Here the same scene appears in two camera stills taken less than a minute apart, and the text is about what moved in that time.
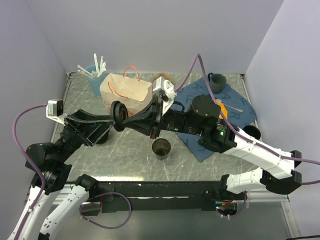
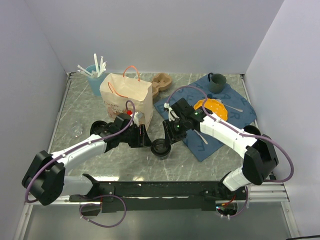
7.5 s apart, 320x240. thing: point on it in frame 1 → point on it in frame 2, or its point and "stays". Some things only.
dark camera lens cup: [119, 113] → [159, 148]
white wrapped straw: [96, 61] stays
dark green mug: [217, 82] stays
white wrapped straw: [83, 70] stays
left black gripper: [89, 127] → [143, 140]
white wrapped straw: [102, 67] stays
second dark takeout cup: [252, 131] stays
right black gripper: [151, 118] → [171, 136]
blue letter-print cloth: [239, 112] stays
